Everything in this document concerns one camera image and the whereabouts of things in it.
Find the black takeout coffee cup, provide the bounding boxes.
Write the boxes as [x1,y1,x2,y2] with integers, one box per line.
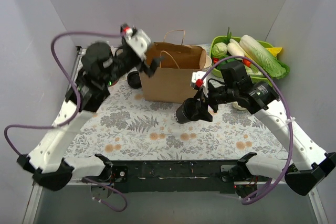
[174,98,200,124]

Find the black plastic cup lids stack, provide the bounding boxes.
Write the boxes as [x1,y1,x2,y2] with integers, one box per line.
[127,71,142,89]

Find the brown paper bag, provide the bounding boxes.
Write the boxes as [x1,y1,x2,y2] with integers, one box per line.
[140,41,206,104]

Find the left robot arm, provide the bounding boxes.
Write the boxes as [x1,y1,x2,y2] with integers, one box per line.
[17,39,160,191]

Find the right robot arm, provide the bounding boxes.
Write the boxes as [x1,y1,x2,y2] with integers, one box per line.
[190,61,335,196]

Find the small bok choy toy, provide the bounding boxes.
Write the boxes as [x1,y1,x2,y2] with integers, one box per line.
[232,102,247,111]

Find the white paper cup stack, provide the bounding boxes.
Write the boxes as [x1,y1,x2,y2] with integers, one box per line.
[202,55,212,71]

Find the round green cabbage toy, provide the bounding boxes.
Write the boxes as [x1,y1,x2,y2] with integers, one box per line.
[211,42,227,58]

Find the white radish toy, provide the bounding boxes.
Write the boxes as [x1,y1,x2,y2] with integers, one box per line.
[227,39,245,57]

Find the green vegetable tray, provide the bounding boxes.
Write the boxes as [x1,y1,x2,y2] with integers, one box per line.
[209,36,281,83]

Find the napa cabbage toy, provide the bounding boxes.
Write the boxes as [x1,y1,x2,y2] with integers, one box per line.
[239,35,290,79]

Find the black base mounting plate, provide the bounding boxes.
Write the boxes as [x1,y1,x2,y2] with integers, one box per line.
[81,161,253,195]

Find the floral patterned table mat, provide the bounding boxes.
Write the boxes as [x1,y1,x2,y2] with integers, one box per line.
[60,46,294,161]

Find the yellow pepper toy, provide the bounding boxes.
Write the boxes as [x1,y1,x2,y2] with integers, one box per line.
[266,47,282,58]

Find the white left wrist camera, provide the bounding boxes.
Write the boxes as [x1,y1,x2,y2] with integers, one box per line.
[121,24,152,61]

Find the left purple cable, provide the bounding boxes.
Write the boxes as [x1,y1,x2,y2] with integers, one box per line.
[4,30,132,212]

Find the purple cable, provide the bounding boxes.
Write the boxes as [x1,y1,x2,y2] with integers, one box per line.
[195,55,294,206]
[4,30,132,212]

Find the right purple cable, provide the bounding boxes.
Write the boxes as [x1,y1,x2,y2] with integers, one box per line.
[195,55,294,206]

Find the aluminium frame rail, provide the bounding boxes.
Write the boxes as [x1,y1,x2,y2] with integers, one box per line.
[22,162,329,224]

